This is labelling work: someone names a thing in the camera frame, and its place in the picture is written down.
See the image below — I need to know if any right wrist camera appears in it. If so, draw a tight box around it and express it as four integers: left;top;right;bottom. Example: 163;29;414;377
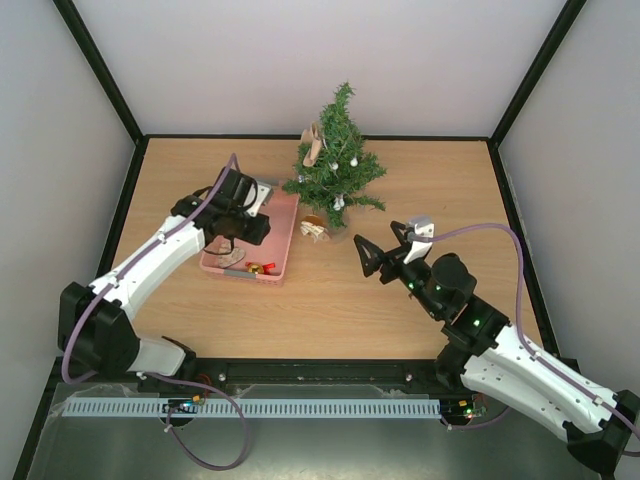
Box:
390;215;435;264

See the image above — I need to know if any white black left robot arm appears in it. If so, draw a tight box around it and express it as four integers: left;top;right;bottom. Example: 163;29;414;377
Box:
58;166;273;384

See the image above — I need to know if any wooden heart ornament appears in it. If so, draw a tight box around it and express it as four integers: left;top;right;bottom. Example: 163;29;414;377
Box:
214;244;246;269

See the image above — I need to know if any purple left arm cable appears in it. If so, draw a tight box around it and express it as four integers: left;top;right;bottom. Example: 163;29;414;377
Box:
60;153;251;470

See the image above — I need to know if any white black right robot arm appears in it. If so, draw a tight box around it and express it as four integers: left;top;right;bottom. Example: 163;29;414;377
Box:
354;233;639;476

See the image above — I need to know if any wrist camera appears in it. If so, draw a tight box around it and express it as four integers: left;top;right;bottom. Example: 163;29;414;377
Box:
390;215;435;264
243;179;278;217

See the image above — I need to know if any small green christmas tree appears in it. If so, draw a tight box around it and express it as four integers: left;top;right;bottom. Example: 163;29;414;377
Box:
282;82;387;220

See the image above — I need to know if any beige fabric bow ornament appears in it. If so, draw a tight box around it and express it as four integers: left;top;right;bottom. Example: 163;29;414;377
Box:
300;121;325;167

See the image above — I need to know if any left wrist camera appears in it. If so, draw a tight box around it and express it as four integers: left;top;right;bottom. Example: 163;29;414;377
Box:
243;179;278;217

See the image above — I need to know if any clear fairy light string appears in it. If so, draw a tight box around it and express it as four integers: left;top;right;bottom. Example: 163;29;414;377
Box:
294;134;361;211

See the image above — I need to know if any gold bell with red ribbon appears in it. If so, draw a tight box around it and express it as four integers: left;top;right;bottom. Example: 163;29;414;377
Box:
245;262;276;275

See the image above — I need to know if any black enclosure frame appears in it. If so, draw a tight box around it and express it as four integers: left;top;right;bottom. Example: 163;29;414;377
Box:
9;0;619;480

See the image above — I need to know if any pink perforated plastic basket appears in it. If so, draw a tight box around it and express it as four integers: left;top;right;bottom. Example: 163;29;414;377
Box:
199;185;298;286

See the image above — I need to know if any light blue slotted cable duct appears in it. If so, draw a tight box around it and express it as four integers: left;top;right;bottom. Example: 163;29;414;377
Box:
61;397;441;419

